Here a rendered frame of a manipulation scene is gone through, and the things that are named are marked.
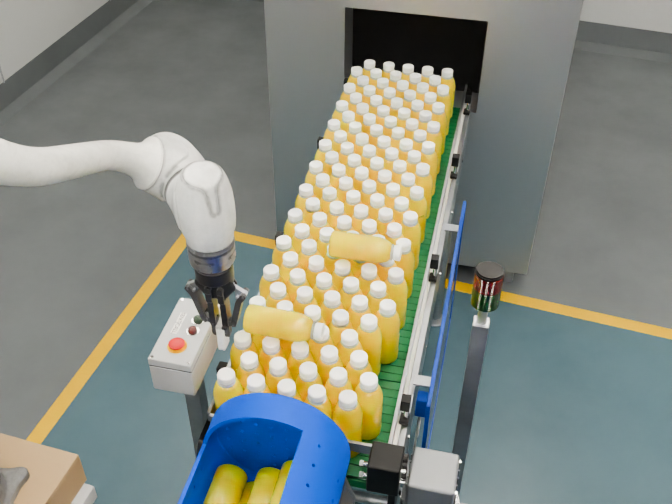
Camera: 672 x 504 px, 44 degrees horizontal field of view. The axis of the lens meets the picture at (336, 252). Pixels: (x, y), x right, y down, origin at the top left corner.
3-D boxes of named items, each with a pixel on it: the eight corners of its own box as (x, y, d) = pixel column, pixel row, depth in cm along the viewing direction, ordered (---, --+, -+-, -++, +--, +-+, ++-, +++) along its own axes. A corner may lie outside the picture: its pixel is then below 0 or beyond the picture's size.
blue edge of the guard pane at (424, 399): (397, 522, 223) (408, 403, 190) (436, 316, 282) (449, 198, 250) (415, 526, 222) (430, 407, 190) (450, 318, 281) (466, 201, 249)
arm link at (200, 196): (248, 244, 153) (220, 206, 162) (241, 176, 143) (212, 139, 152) (193, 263, 150) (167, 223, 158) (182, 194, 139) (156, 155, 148)
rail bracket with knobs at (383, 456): (356, 493, 178) (357, 464, 172) (363, 465, 184) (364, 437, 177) (402, 502, 177) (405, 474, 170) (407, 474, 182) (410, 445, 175)
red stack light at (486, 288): (471, 293, 181) (473, 280, 178) (474, 274, 185) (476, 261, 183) (500, 298, 179) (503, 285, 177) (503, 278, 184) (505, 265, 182)
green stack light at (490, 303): (468, 310, 184) (471, 294, 181) (471, 290, 189) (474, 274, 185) (497, 314, 183) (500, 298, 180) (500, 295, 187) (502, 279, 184)
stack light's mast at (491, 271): (466, 329, 188) (474, 277, 177) (469, 309, 192) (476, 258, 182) (494, 333, 187) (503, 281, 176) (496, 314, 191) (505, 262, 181)
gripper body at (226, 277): (185, 270, 157) (190, 305, 163) (227, 277, 155) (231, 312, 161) (198, 245, 162) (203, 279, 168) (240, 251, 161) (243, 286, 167)
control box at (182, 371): (153, 388, 187) (146, 358, 180) (185, 326, 202) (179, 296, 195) (195, 396, 185) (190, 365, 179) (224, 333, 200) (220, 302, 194)
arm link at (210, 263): (225, 257, 151) (228, 281, 155) (240, 226, 158) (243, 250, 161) (178, 249, 152) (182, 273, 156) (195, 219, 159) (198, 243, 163)
